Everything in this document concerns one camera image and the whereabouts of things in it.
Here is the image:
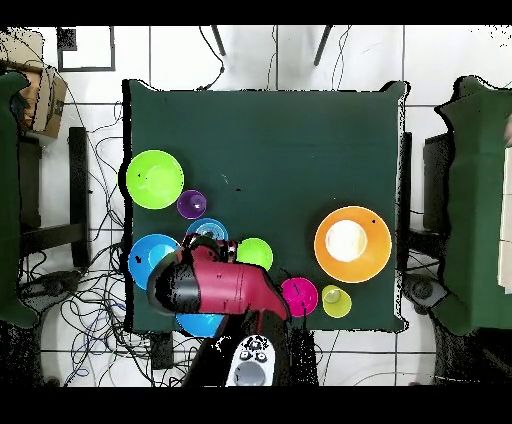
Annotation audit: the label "tangle of floor cables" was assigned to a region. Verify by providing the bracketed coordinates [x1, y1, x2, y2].
[17, 91, 211, 388]

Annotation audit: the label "large orange bowl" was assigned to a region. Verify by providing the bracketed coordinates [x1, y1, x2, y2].
[313, 205, 393, 284]

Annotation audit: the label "green cloth side table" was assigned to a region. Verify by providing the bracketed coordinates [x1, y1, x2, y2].
[434, 75, 512, 336]
[0, 71, 40, 330]

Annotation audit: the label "large green bowl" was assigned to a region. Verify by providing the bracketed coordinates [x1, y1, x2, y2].
[125, 149, 186, 211]

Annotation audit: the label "dark green tablecloth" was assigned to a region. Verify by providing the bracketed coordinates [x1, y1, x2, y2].
[121, 78, 410, 334]

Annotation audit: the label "translucent yellow-green cup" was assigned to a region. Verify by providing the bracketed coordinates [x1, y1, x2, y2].
[320, 284, 353, 319]

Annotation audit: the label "black box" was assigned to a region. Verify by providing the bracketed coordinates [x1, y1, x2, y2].
[422, 133, 455, 233]

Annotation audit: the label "small green bowl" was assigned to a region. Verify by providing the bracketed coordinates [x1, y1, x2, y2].
[235, 237, 275, 272]

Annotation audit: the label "large blue bowl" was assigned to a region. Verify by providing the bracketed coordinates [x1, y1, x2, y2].
[174, 312, 226, 339]
[127, 233, 182, 291]

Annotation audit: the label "black floor stand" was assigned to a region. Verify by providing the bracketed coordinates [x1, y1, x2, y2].
[17, 126, 92, 269]

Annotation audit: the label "cardboard box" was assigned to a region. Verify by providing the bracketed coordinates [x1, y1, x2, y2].
[0, 27, 68, 139]

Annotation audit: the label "black power brick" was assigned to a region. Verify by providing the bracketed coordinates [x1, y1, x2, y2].
[150, 330, 175, 371]

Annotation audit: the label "small red bowl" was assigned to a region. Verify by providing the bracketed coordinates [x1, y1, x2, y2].
[278, 276, 320, 319]

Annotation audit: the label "black floor cable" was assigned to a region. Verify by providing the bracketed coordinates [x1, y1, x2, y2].
[197, 25, 226, 92]

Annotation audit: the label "black tripod leg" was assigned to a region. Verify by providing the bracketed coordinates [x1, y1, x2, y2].
[313, 25, 333, 67]
[210, 25, 227, 57]

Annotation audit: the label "black square floor frame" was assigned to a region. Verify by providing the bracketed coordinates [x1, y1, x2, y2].
[56, 25, 117, 74]

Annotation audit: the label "black robot pedestal leg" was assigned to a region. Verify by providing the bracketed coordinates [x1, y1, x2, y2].
[401, 271, 451, 317]
[19, 269, 83, 309]

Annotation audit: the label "purple cup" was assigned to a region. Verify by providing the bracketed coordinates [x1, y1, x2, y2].
[176, 189, 208, 221]

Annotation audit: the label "small blue ridged bowl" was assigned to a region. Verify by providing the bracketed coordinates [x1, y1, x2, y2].
[185, 217, 230, 243]

